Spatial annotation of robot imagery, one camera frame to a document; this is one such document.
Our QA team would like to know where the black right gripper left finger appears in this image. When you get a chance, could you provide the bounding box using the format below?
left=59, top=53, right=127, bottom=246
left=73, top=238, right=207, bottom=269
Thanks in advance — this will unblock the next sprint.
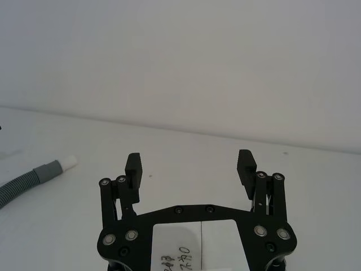
left=98, top=152, right=143, bottom=224

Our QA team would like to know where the grey corrugated hose, white tip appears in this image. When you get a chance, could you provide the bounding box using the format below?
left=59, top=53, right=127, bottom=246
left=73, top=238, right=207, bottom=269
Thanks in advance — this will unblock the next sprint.
left=0, top=154, right=78, bottom=210

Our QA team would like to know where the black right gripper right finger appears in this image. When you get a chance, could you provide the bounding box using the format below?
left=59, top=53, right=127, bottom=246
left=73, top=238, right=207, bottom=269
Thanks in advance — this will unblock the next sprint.
left=236, top=149, right=288, bottom=221

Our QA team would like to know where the white handwritten paper label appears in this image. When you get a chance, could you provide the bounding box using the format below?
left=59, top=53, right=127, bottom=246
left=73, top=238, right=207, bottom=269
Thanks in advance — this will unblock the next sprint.
left=152, top=221, right=240, bottom=271

